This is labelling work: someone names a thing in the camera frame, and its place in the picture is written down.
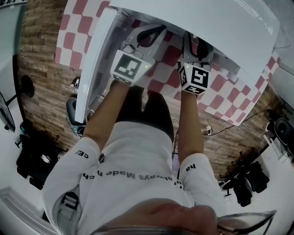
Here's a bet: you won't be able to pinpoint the person's left forearm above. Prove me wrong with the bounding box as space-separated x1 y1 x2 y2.
83 79 132 157

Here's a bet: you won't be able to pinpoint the white microwave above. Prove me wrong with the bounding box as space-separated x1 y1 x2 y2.
75 0 281 123

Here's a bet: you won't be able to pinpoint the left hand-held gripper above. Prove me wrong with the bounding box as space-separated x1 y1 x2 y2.
109 23 168 87

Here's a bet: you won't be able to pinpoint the person's right forearm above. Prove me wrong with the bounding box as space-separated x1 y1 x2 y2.
177 90 205 164

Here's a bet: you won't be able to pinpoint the thin floor cable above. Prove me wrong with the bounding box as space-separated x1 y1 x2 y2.
210 109 275 136

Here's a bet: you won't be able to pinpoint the white power strip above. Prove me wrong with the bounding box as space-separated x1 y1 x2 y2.
201 125 214 136

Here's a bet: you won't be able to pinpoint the black stool seat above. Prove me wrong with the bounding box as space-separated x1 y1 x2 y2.
66 97 79 126

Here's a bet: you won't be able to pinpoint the black bags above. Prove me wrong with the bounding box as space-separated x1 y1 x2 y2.
15 132 59 190

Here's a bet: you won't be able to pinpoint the black chest strap buckle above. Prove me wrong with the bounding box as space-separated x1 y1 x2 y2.
60 191 80 211

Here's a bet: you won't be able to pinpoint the person's eyeglasses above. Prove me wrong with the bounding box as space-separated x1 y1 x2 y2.
216 210 277 235

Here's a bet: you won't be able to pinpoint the red white checkered tablecloth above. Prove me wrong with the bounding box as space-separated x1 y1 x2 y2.
55 0 281 126

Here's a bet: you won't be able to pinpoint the black round stool base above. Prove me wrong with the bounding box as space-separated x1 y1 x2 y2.
20 75 35 98

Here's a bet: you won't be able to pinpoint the person's head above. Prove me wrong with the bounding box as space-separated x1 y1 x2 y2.
97 198 219 235

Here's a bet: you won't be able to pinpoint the person's black shorts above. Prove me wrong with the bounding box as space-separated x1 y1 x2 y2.
140 89 175 143

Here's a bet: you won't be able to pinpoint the person's white printed t-shirt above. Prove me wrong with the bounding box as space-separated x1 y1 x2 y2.
43 121 228 235

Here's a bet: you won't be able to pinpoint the black office chair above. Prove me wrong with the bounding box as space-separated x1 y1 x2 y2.
220 146 271 207

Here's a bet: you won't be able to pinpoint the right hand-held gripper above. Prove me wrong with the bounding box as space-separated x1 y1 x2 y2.
178 31 215 95

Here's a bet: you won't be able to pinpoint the small white floor device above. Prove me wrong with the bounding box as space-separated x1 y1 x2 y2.
69 77 80 95

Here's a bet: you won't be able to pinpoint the black padded chair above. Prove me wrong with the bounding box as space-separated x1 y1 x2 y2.
266 117 294 148

